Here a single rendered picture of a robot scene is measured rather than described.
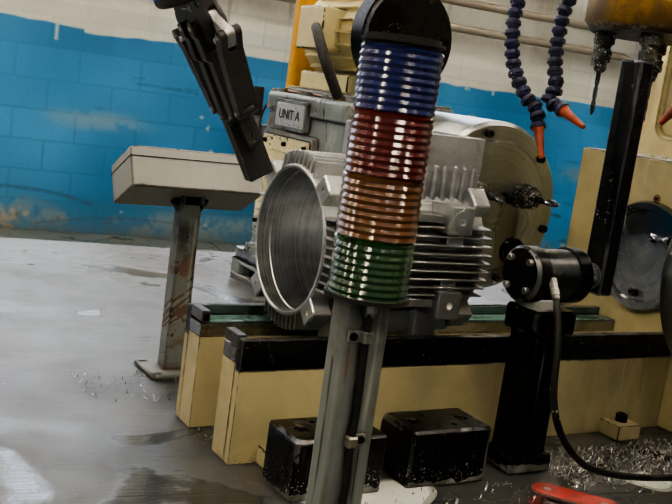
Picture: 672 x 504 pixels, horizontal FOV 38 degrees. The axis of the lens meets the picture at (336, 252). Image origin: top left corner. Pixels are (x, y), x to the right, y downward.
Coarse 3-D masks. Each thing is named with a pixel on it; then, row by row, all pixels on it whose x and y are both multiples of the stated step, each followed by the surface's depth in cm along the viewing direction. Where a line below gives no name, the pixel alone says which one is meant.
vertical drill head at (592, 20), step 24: (600, 0) 118; (624, 0) 115; (648, 0) 113; (600, 24) 119; (624, 24) 115; (648, 24) 114; (600, 48) 122; (648, 48) 115; (600, 72) 123; (648, 96) 128
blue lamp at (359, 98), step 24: (384, 48) 65; (408, 48) 65; (360, 72) 67; (384, 72) 65; (408, 72) 65; (432, 72) 66; (360, 96) 67; (384, 96) 66; (408, 96) 65; (432, 96) 67
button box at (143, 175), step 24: (120, 168) 114; (144, 168) 112; (168, 168) 113; (192, 168) 115; (216, 168) 117; (240, 168) 118; (120, 192) 114; (144, 192) 113; (168, 192) 114; (192, 192) 115; (216, 192) 116; (240, 192) 118
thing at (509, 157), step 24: (456, 120) 142; (480, 120) 140; (504, 144) 140; (528, 144) 142; (504, 168) 141; (528, 168) 143; (504, 192) 142; (528, 192) 140; (552, 192) 147; (504, 216) 143; (528, 216) 145; (504, 240) 144; (528, 240) 146
